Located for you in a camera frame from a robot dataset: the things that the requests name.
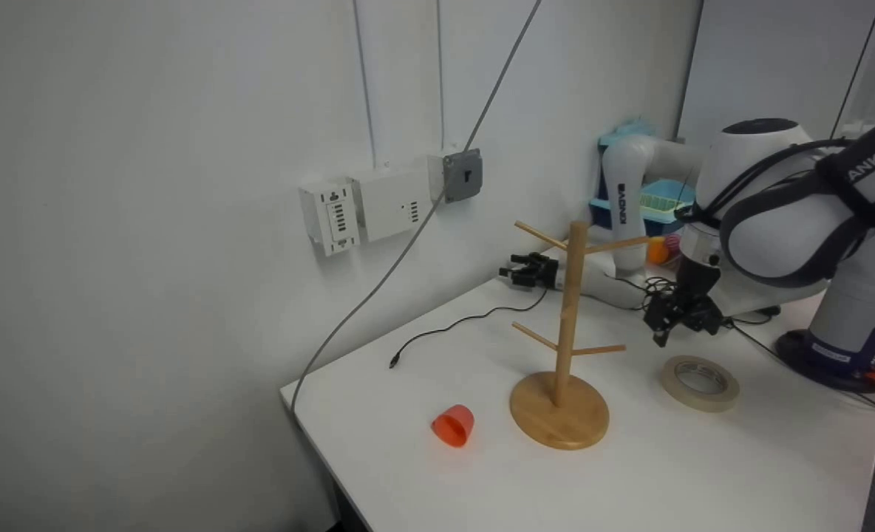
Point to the light blue package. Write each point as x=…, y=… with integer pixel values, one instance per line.
x=627, y=127

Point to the blue box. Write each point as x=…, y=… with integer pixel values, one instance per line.
x=663, y=202

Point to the wooden peg stand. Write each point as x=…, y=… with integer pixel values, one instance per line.
x=559, y=415

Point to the white labelled wall socket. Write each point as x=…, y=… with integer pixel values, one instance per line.
x=332, y=220

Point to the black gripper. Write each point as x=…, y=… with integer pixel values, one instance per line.
x=697, y=290

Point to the white wall junction box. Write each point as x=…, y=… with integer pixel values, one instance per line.
x=395, y=202

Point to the white wall conduit pipe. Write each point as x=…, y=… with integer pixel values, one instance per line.
x=443, y=78
x=364, y=89

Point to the orange toy ball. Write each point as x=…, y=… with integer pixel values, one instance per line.
x=660, y=251

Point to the small orange plastic cup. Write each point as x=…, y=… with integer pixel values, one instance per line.
x=453, y=426

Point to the beige masking tape roll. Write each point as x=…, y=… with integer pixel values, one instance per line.
x=675, y=380

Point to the blue black robot base mount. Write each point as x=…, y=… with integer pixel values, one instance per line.
x=831, y=355

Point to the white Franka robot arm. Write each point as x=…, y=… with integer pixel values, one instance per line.
x=781, y=226

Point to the black clamp device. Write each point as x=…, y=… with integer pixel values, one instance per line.
x=531, y=269

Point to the grey wall box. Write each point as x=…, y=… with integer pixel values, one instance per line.
x=463, y=176

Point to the white second robot arm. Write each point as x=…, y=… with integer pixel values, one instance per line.
x=626, y=186

